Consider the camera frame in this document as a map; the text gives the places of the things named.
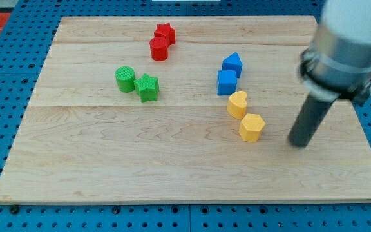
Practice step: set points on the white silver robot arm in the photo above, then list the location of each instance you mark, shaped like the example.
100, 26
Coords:
337, 63

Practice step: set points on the blue cube block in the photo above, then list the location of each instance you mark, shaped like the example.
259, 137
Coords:
226, 82

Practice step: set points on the blue triangle block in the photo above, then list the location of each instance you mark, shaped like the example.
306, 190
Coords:
234, 63

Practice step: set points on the wooden board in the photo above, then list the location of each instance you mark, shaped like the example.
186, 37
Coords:
84, 142

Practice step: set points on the green star block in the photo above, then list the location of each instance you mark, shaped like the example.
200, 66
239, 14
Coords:
147, 88

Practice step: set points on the yellow heart block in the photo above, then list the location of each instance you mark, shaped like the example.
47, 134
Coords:
237, 104

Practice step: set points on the yellow hexagon block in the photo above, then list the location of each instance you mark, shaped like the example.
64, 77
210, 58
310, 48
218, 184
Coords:
251, 127

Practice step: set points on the green cylinder block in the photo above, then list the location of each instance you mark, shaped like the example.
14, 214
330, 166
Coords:
125, 77

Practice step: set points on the red cylinder block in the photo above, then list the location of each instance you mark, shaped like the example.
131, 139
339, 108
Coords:
159, 48

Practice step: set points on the red star block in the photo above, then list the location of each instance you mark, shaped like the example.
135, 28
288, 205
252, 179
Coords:
166, 31

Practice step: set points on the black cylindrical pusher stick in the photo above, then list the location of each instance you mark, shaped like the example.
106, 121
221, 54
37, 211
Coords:
311, 115

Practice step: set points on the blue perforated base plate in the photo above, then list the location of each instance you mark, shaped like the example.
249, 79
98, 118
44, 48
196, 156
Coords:
27, 29

